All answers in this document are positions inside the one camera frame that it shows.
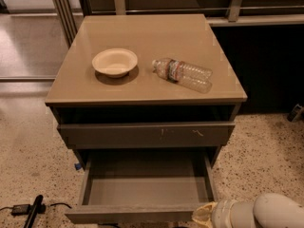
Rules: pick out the grey drawer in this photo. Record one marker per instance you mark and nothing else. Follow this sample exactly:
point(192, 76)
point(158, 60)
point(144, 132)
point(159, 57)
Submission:
point(148, 185)
point(145, 135)

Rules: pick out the blue tape piece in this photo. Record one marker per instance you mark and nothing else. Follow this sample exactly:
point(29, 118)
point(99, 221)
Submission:
point(77, 166)

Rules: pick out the black power adapter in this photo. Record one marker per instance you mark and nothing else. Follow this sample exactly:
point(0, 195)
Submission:
point(20, 209)

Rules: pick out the yellow foam padded gripper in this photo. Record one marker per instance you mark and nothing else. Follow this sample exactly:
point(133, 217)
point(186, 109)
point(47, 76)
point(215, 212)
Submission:
point(218, 215)

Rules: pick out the black stick on floor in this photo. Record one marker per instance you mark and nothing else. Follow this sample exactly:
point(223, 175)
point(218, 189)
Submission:
point(34, 210)

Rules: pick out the closed grey top drawer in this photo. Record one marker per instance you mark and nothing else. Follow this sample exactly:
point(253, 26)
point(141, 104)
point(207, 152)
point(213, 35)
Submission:
point(145, 135)

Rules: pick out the clear plastic water bottle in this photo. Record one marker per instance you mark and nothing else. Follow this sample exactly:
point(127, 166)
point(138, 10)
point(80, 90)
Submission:
point(183, 74)

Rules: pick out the white paper bowl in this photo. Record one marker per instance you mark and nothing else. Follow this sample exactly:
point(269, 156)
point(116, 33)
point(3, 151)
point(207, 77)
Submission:
point(115, 62)

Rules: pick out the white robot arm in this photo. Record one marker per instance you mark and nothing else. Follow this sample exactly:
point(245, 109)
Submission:
point(269, 210)

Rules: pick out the grey drawer cabinet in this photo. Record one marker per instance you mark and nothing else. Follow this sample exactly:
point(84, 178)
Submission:
point(80, 95)

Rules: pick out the metal shelf rack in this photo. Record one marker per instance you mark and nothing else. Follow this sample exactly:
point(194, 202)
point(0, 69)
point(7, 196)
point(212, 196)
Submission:
point(220, 13)

